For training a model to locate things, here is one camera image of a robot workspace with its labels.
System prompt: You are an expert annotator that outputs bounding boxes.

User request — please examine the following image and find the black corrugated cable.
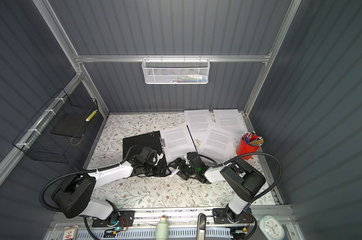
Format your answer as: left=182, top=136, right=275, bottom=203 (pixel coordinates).
left=39, top=145, right=146, bottom=213
left=198, top=152, right=283, bottom=208

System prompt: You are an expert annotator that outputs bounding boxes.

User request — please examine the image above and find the white analog clock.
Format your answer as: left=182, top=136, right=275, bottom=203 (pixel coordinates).
left=258, top=215, right=285, bottom=240

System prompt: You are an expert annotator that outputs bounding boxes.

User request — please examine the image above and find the small card box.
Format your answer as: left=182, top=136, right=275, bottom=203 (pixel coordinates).
left=60, top=226, right=79, bottom=240

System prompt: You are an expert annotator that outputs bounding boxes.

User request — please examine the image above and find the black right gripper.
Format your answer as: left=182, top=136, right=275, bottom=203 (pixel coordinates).
left=169, top=157, right=199, bottom=179

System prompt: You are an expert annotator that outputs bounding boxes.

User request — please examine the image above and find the left black corrugated cable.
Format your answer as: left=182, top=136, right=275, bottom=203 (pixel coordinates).
left=39, top=145, right=146, bottom=213

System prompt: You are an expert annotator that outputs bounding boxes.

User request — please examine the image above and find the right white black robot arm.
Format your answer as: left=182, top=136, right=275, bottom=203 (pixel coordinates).
left=168, top=152, right=266, bottom=217

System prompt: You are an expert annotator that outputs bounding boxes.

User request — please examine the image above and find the red folder with black inside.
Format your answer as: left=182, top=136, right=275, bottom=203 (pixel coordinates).
left=121, top=131, right=186, bottom=165

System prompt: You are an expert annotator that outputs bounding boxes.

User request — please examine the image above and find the printed paper sheet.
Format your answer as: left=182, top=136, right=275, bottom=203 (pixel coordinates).
left=198, top=126, right=237, bottom=164
left=160, top=125, right=197, bottom=164
left=213, top=109, right=247, bottom=135
left=184, top=110, right=214, bottom=133

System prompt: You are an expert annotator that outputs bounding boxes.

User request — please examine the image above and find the yellow marker in black basket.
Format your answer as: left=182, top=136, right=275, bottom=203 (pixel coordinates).
left=85, top=110, right=98, bottom=122

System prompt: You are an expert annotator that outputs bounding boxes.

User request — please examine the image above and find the black wire side basket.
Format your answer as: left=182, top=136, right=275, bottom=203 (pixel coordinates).
left=13, top=91, right=99, bottom=165

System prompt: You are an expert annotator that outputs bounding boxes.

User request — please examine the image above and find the right black corrugated cable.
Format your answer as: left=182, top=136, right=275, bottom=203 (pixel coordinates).
left=198, top=152, right=283, bottom=208

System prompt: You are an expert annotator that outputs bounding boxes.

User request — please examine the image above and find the red pen cup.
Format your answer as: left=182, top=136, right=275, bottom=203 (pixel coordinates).
left=236, top=131, right=264, bottom=156

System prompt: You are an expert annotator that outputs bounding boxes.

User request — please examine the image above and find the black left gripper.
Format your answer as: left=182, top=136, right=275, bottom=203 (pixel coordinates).
left=143, top=163, right=173, bottom=178

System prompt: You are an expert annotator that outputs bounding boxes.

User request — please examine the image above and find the white plastic bottle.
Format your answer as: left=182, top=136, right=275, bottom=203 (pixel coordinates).
left=155, top=215, right=169, bottom=240

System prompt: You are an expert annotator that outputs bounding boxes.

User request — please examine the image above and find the white wire wall basket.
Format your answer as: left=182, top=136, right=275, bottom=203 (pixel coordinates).
left=142, top=60, right=211, bottom=85

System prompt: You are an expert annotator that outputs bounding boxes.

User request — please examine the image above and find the silver handle at front rail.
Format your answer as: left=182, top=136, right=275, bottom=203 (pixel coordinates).
left=197, top=213, right=207, bottom=240

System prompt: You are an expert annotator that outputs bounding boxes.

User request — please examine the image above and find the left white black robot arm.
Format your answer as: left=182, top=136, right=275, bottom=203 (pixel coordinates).
left=45, top=145, right=172, bottom=224

